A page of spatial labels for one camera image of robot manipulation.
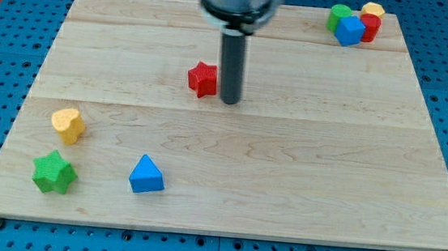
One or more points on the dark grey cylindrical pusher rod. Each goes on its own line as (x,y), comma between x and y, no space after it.
(232,67)

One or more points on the red star block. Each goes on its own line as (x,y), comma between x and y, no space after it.
(203,79)

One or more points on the green star block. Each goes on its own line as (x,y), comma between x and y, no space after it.
(53,173)

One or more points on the green cylinder block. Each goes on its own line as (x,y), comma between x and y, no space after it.
(337,12)

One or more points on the blue cube block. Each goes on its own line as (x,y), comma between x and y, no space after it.
(350,31)

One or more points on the light wooden board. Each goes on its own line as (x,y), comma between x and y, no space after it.
(329,145)

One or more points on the red cylinder block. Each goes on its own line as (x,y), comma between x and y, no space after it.
(372,24)

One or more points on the yellow hexagon block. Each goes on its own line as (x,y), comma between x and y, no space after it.
(371,8)

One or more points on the blue triangle block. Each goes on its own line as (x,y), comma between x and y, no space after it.
(146,176)

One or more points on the yellow heart block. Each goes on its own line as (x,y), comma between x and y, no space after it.
(69,125)

